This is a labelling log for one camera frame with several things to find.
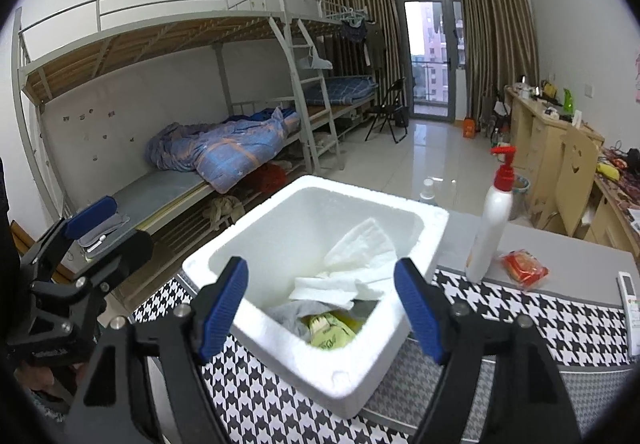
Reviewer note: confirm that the white metal bunk bed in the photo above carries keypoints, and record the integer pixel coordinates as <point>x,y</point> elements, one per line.
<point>150,38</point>
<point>330,13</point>

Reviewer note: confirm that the trash bin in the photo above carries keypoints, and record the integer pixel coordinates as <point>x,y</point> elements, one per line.
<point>521,191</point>

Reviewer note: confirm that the white pump lotion bottle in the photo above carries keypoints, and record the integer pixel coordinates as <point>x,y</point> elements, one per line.
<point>487,234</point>

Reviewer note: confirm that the green tissue pack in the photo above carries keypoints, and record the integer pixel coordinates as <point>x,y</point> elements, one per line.
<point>330,331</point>

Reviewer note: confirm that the white foam box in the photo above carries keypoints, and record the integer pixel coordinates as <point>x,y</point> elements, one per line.
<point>350,374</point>

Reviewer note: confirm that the white clothes hanger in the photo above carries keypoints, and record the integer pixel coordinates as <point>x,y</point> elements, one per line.
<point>315,61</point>

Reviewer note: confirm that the glass balcony door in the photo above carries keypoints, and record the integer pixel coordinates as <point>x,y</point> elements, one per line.
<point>425,48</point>

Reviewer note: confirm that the houndstooth table mat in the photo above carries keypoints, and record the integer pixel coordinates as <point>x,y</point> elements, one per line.
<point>500,309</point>

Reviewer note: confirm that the white cup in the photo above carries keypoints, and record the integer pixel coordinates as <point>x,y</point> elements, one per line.
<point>577,117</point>

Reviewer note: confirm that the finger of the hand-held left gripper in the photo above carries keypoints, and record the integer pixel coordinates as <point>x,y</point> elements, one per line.
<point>120,254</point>
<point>92,216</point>

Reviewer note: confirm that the yellow pouch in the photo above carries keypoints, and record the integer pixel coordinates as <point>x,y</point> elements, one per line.
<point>607,170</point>

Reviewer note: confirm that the white paper towel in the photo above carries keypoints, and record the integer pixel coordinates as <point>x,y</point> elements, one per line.
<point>350,264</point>

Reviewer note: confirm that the wooden chair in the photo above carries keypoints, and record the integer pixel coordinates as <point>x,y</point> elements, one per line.
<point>575,173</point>

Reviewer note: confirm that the dark hanging clothes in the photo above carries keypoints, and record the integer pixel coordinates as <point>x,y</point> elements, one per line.
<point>362,41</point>

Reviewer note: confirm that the printed paper sheets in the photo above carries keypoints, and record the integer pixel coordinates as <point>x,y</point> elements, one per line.
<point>635,219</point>

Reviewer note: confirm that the grey sock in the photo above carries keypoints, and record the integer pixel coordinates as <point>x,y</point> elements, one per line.
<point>295,316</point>

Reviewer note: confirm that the grey shoe insoles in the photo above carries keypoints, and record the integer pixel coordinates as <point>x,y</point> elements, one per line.
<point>107,231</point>

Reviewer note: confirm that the cartoon wall poster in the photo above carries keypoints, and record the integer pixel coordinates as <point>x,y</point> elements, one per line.
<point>637,76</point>

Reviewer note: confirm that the red snack packet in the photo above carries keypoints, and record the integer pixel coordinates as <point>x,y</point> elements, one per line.
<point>525,269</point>

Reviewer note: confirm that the white remote control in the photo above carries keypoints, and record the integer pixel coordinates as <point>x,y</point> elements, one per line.
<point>631,314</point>

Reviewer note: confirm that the light wooden desk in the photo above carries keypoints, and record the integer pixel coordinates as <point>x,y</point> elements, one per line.
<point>535,148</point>

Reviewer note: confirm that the blue plaid mattress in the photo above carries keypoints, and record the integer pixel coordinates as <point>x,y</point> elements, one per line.
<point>345,88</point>

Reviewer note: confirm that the blue plaid quilt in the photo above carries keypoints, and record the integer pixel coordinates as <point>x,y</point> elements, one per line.
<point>225,148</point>

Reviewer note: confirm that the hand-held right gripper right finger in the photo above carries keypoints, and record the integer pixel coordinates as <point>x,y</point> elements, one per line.
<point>420,309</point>

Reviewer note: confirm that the blue spray bottle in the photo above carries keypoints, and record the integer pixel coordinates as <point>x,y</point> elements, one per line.
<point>427,191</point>

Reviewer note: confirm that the black folding chair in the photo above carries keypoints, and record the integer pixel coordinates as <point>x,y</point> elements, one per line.
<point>392,108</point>

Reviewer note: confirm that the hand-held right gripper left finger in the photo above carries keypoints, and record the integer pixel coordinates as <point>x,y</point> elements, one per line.
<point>222,309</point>

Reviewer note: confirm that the green bag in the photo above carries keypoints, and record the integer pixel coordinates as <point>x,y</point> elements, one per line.
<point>568,99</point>

